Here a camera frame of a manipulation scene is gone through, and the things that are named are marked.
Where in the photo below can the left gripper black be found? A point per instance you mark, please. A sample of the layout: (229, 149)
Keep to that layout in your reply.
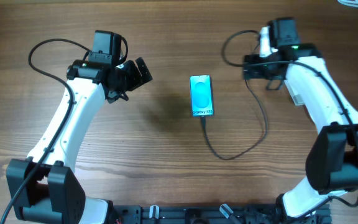
(136, 79)

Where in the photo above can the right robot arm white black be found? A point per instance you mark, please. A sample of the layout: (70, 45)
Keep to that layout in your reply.
(332, 164)

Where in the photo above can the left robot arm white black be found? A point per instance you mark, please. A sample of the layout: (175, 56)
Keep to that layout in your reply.
(43, 186)

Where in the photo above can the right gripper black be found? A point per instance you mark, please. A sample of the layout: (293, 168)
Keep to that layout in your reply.
(249, 68)

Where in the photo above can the white power strip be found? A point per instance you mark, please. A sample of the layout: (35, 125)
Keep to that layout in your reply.
(296, 97)

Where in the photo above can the blue Galaxy smartphone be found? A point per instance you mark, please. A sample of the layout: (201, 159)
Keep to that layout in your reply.
(201, 95)

